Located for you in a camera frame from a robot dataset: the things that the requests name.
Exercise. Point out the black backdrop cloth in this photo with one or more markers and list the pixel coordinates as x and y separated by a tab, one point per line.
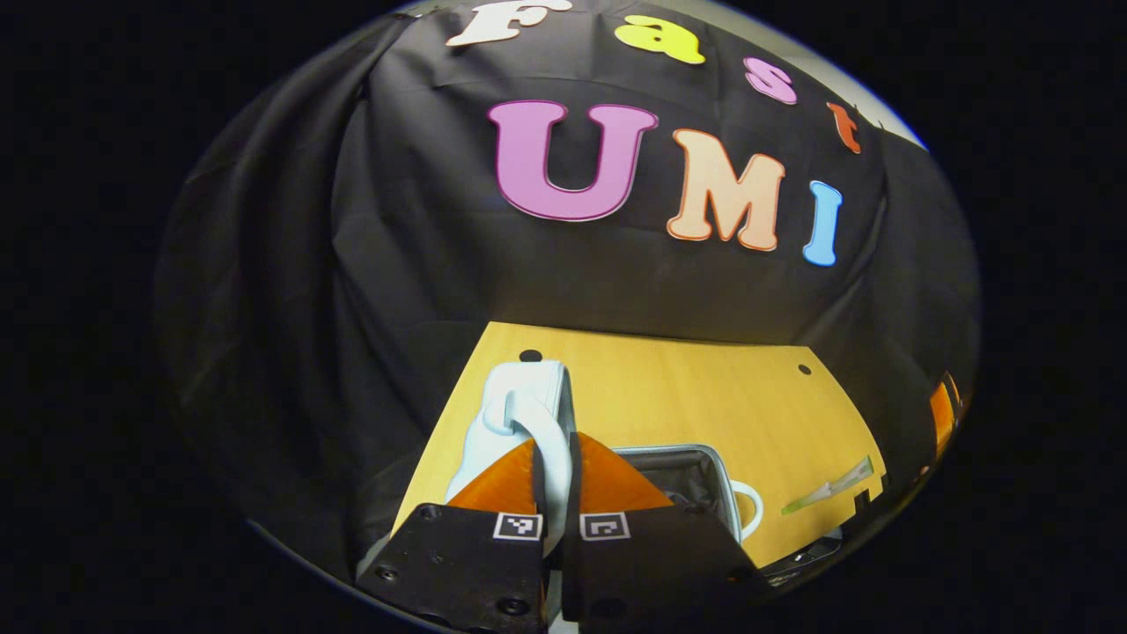
352	264

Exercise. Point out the white green skin care tube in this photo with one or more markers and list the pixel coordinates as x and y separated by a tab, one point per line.
828	489

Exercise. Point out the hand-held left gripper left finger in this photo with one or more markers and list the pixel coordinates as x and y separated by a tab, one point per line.
539	493

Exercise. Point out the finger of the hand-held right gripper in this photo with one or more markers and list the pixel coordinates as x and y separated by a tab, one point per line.
942	418

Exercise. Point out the white suitcase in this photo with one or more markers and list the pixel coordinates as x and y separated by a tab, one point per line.
528	383

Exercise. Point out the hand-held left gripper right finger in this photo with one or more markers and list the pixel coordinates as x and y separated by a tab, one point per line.
570	493

